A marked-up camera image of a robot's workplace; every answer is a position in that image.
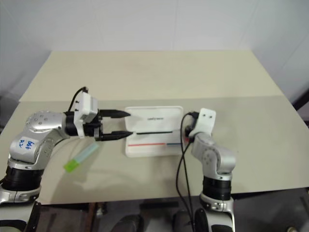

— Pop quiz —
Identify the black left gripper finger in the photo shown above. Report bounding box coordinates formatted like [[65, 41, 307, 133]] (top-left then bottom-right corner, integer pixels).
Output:
[[96, 130, 134, 142], [100, 109, 131, 120]]

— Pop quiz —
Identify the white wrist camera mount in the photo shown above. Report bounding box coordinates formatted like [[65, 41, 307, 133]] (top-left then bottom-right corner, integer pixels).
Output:
[[73, 92, 99, 139], [189, 107, 216, 139]]

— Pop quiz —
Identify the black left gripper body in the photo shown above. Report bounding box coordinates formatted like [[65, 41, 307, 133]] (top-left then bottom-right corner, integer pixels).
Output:
[[83, 109, 104, 141]]

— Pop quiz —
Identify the black metal frame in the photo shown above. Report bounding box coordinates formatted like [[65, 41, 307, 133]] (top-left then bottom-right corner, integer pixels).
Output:
[[293, 84, 309, 127]]

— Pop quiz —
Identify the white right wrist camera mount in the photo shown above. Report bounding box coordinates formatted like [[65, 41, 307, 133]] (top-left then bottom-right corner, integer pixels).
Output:
[[189, 107, 216, 139]]

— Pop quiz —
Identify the white open pencil case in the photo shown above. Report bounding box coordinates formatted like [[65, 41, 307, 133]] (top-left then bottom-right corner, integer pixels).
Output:
[[124, 105, 184, 159]]

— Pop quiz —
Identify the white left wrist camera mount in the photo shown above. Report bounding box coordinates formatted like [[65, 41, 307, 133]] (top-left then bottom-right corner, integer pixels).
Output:
[[73, 92, 99, 139]]

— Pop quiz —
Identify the translucent pen with green cap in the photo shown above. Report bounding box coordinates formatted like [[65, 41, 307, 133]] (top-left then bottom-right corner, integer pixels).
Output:
[[63, 142, 100, 173]]

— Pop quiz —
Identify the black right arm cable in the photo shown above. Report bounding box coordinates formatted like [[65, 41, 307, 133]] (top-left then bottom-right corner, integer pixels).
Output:
[[176, 111, 201, 232]]

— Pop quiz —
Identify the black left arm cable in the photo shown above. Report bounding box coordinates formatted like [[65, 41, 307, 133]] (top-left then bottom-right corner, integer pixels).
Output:
[[68, 87, 89, 113]]

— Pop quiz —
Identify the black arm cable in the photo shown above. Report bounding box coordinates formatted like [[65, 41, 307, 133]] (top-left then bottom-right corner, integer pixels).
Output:
[[68, 87, 89, 113], [176, 111, 201, 232]]

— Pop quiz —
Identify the black marker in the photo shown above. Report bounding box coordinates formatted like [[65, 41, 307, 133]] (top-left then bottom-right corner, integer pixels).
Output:
[[136, 130, 174, 134]]

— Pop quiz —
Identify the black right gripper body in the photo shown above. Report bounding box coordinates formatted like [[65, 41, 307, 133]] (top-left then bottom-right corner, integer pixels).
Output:
[[184, 125, 196, 143]]

